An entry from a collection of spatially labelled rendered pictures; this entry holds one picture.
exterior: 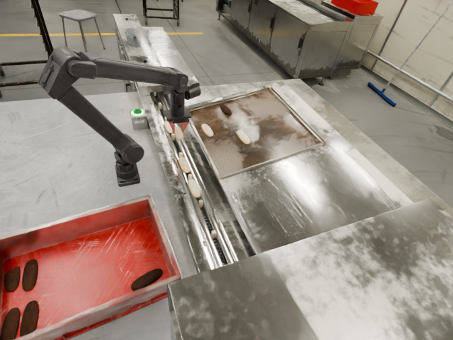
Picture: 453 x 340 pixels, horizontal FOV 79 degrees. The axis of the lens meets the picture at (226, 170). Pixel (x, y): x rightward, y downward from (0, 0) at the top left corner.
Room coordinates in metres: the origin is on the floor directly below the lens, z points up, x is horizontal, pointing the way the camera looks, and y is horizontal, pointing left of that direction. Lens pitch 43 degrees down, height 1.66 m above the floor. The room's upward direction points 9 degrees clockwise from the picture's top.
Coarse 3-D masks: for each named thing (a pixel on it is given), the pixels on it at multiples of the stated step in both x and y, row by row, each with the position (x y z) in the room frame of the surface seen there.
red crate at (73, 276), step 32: (128, 224) 0.53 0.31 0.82; (32, 256) 0.36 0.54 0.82; (64, 256) 0.38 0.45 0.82; (96, 256) 0.40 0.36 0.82; (128, 256) 0.41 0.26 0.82; (160, 256) 0.43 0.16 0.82; (64, 288) 0.29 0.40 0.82; (96, 288) 0.30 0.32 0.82; (128, 288) 0.32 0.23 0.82; (0, 320) 0.19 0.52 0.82
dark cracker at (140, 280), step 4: (156, 268) 0.39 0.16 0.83; (148, 272) 0.37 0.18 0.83; (152, 272) 0.37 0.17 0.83; (156, 272) 0.38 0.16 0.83; (160, 272) 0.38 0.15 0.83; (144, 276) 0.36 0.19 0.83; (148, 276) 0.36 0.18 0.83; (152, 276) 0.36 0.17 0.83; (156, 276) 0.36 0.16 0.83; (136, 280) 0.34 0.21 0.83; (140, 280) 0.34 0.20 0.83; (144, 280) 0.34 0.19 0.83; (148, 280) 0.35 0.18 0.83; (152, 280) 0.35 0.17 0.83; (132, 284) 0.33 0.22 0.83; (136, 284) 0.33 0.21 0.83; (140, 284) 0.33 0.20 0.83; (144, 284) 0.33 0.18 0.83; (148, 284) 0.34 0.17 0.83; (132, 288) 0.32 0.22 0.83; (136, 288) 0.32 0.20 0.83
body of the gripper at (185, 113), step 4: (172, 104) 0.94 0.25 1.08; (184, 104) 0.97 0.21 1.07; (172, 108) 0.94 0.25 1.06; (176, 108) 0.93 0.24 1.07; (180, 108) 0.94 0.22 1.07; (184, 108) 0.96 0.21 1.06; (164, 112) 0.96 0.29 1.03; (168, 112) 0.96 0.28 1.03; (172, 112) 0.94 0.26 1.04; (176, 112) 0.93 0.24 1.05; (180, 112) 0.94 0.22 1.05; (184, 112) 0.96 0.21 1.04; (188, 112) 0.98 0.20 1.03; (168, 116) 0.93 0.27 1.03; (172, 116) 0.94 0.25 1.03; (176, 116) 0.93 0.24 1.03; (180, 116) 0.94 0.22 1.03; (184, 116) 0.95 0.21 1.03; (188, 116) 0.95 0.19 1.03; (168, 120) 0.91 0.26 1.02
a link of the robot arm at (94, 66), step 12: (84, 60) 0.71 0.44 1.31; (96, 60) 0.72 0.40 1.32; (108, 60) 0.75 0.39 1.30; (120, 60) 0.80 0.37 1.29; (72, 72) 0.64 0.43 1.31; (84, 72) 0.66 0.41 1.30; (96, 72) 0.69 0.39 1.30; (108, 72) 0.74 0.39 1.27; (120, 72) 0.77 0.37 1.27; (132, 72) 0.80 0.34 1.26; (144, 72) 0.83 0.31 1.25; (156, 72) 0.87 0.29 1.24; (168, 72) 0.90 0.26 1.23; (180, 72) 0.95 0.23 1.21; (168, 84) 0.89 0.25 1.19
